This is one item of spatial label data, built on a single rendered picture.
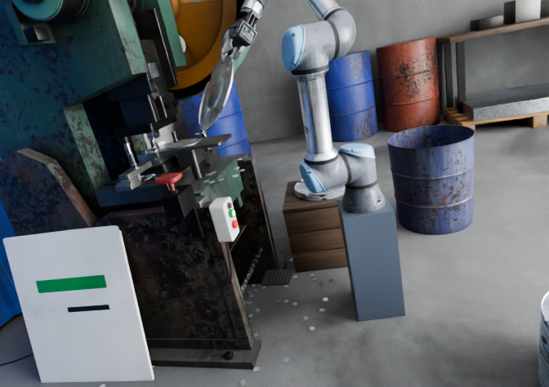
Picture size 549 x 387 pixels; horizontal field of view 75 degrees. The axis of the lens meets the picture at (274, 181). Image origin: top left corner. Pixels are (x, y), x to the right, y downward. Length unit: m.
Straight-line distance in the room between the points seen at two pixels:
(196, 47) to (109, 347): 1.27
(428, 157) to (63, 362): 1.78
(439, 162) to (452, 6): 2.95
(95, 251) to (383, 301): 1.08
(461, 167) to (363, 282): 0.82
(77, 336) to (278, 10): 3.91
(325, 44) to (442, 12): 3.56
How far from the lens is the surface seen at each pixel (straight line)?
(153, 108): 1.38
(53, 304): 1.67
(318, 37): 1.10
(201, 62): 1.70
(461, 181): 1.98
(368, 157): 1.26
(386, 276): 1.43
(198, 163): 1.40
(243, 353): 1.48
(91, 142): 1.49
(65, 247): 1.54
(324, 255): 1.80
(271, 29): 4.65
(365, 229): 1.32
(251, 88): 4.76
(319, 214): 1.69
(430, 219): 2.01
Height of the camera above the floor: 1.03
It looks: 19 degrees down
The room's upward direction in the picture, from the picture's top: 12 degrees counter-clockwise
